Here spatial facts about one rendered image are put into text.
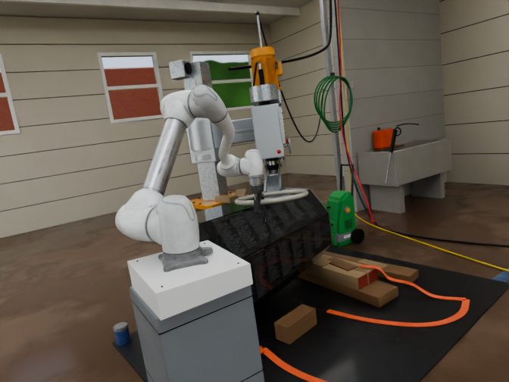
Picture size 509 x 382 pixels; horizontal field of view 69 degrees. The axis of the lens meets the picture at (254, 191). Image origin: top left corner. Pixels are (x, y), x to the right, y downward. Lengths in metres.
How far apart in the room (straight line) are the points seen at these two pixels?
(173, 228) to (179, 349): 0.45
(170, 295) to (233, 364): 0.44
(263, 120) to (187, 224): 1.63
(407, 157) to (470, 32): 2.56
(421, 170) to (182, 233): 4.45
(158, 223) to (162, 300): 0.31
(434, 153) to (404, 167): 0.68
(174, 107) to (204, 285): 0.86
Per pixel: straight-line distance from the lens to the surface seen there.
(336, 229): 4.13
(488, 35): 6.96
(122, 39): 8.94
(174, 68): 3.52
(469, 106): 7.05
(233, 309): 1.55
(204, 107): 1.78
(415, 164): 5.44
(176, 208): 1.48
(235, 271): 1.48
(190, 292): 1.41
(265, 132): 2.95
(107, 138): 8.51
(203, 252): 1.61
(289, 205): 2.85
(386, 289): 3.04
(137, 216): 1.61
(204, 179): 3.54
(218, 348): 1.59
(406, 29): 6.59
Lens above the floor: 1.42
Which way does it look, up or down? 10 degrees down
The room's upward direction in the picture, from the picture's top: 8 degrees counter-clockwise
